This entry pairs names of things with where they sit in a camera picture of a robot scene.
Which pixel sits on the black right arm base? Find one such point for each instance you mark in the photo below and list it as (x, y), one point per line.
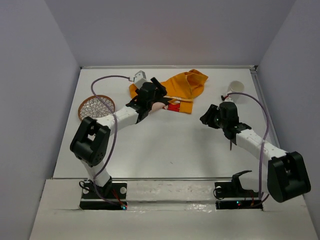
(230, 195)

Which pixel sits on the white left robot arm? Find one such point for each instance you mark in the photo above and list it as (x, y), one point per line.
(91, 139)

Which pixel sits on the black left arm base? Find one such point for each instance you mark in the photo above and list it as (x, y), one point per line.
(112, 200)

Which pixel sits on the white ceramic mug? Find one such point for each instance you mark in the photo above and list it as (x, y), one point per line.
(234, 88)

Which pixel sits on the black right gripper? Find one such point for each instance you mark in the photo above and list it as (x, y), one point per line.
(207, 118)

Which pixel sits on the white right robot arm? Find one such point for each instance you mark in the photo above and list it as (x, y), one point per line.
(287, 176)

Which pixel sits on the patterned ceramic plate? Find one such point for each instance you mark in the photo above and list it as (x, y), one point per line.
(94, 108)

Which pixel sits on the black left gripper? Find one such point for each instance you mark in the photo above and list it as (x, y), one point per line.
(161, 91)

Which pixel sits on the orange cartoon cloth placemat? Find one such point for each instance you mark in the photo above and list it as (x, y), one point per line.
(182, 89)

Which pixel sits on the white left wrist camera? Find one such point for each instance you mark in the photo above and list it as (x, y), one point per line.
(138, 79)

